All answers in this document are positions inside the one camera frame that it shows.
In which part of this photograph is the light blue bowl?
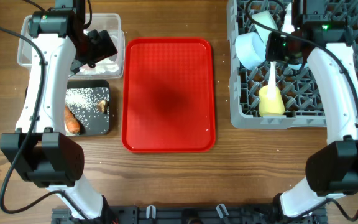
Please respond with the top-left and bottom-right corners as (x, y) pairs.
(234, 32), (266, 70)

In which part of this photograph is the mint green bowl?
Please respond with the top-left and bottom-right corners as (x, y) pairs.
(252, 11), (278, 45)

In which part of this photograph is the white plastic spoon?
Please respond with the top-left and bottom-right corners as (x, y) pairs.
(267, 61), (277, 100)

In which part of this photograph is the pile of white rice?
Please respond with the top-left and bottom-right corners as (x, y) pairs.
(64, 86), (110, 136)

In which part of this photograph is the brown mushroom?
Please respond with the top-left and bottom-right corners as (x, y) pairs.
(96, 100), (108, 114)

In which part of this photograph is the yellow plastic cup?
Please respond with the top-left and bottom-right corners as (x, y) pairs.
(259, 86), (285, 116)

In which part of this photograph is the orange carrot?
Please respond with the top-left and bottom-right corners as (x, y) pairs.
(64, 106), (81, 134)

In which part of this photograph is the white paper napkin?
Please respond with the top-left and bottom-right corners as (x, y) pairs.
(78, 30), (122, 78)

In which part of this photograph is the large light blue plate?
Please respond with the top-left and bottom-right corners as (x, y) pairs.
(288, 62), (308, 70)

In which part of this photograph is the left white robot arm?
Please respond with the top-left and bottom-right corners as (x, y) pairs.
(0, 4), (119, 223)

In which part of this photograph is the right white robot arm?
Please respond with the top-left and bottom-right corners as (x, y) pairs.
(266, 21), (358, 222)

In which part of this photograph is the black waste tray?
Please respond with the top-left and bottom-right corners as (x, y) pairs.
(63, 79), (111, 137)

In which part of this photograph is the grey dishwasher rack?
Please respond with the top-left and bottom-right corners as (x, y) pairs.
(226, 0), (358, 129)

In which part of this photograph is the clear plastic bin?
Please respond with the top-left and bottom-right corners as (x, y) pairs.
(17, 13), (126, 79)

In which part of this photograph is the red serving tray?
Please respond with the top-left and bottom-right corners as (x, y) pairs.
(121, 37), (216, 153)

